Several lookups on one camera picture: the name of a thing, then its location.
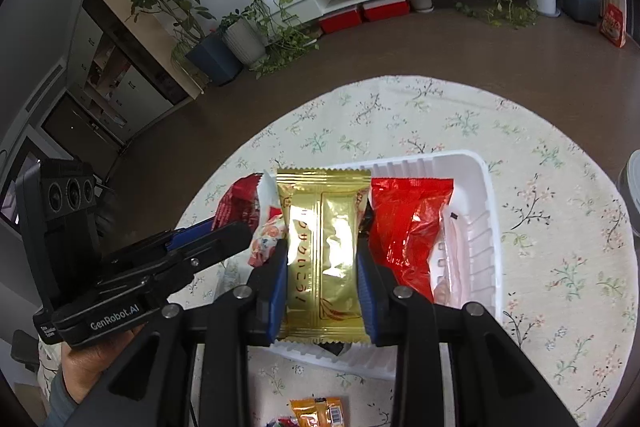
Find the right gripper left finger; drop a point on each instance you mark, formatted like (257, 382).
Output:
(150, 383)

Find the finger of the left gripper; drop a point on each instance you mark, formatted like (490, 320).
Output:
(192, 231)
(200, 251)

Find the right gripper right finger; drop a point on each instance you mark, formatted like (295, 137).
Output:
(493, 382)

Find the red white biscuit packet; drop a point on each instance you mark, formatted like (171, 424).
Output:
(271, 226)

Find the light pink long packet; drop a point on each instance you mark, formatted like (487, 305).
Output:
(450, 261)

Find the orange snack packet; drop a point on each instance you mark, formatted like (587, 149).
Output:
(319, 412)

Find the gold foil snack packet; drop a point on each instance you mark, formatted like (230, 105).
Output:
(322, 211)

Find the large red chip bag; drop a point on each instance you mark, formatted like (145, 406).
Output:
(406, 224)

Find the green red seed packet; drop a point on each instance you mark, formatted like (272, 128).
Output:
(286, 421)

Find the black swirl cookie packet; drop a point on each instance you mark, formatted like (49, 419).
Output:
(336, 348)

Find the person's left forearm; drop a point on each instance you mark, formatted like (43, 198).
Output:
(62, 405)

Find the person's left hand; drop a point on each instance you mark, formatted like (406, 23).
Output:
(83, 367)

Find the round red foil snack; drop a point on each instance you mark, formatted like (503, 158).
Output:
(239, 204)

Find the floral round tablecloth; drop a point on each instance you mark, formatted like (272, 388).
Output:
(570, 272)

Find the white plastic tray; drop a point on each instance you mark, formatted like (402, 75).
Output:
(470, 242)

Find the wooden storage cabinet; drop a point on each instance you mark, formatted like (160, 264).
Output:
(120, 79)

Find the plant white ribbed pot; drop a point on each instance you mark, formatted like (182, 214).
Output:
(242, 39)

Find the trailing vine plant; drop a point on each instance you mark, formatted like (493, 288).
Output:
(285, 36)

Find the grey round trash bin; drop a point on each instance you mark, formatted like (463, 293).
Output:
(628, 184)

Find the tall plant dark blue pot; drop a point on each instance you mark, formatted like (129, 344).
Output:
(200, 54)

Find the left red storage box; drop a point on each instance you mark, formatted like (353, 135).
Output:
(340, 20)

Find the red storage box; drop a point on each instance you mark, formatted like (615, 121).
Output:
(384, 9)
(340, 20)

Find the right red storage box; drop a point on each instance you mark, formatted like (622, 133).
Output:
(384, 9)

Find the small white floor pot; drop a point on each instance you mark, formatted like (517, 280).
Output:
(422, 6)

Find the red gift bag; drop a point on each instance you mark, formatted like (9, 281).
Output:
(612, 25)

